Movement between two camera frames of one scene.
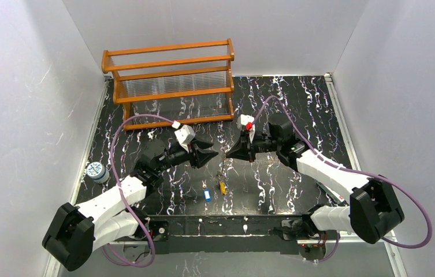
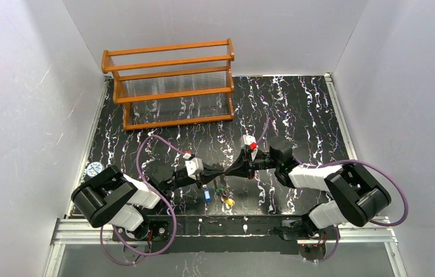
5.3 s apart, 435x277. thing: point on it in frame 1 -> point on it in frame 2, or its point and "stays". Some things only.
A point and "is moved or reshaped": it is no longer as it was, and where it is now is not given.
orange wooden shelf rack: x=189 y=83 stays
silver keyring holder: x=224 y=167 is moved or reshaped
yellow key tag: x=223 y=188 -> x=230 y=202
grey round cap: x=97 y=171 stays
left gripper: x=194 y=154 -> x=201 y=175
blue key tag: x=207 y=195 stays
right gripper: x=248 y=144 -> x=249 y=166
